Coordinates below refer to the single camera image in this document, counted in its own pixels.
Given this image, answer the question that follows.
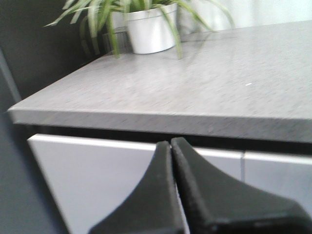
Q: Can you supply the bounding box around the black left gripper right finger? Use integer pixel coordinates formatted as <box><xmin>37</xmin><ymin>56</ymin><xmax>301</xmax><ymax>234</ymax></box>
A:
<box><xmin>171</xmin><ymin>137</ymin><xmax>312</xmax><ymax>234</ymax></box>

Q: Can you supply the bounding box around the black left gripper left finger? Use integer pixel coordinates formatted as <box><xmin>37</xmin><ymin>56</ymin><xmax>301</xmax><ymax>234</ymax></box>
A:
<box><xmin>89</xmin><ymin>141</ymin><xmax>184</xmax><ymax>234</ymax></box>

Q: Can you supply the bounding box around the green striped spider plant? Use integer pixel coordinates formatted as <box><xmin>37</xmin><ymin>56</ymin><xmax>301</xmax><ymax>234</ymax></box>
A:
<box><xmin>43</xmin><ymin>0</ymin><xmax>236</xmax><ymax>60</ymax></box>

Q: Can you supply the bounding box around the white plant pot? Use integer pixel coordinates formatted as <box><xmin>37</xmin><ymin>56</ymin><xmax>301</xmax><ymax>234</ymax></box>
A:
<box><xmin>125</xmin><ymin>3</ymin><xmax>177</xmax><ymax>55</ymax></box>

